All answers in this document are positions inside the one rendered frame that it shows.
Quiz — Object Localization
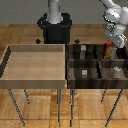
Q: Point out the small grey cube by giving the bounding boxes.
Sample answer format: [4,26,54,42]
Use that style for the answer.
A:
[81,69,89,79]

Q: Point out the tall grey block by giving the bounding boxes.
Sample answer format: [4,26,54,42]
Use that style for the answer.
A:
[79,45,87,60]

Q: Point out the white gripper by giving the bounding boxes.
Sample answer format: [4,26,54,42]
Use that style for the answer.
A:
[103,27,128,50]

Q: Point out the red cereal box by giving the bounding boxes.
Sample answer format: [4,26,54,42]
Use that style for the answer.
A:
[103,40,116,60]

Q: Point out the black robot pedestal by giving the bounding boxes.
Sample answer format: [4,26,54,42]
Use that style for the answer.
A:
[35,12,74,45]

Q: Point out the dark wooden compartment bin with legs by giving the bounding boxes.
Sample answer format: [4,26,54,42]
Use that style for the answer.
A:
[65,42,128,128]

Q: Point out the light wooden bin with legs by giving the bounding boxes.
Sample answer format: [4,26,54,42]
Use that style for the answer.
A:
[0,43,68,128]

